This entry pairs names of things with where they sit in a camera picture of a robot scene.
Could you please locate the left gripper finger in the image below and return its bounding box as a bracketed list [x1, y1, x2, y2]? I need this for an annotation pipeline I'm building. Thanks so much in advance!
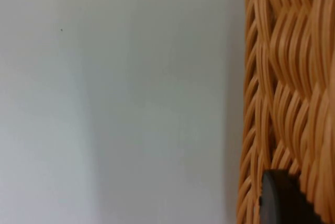
[259, 169, 325, 224]

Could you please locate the pale brown wicker basket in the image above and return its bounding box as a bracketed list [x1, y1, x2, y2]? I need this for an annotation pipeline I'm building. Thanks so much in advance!
[236, 0, 335, 224]

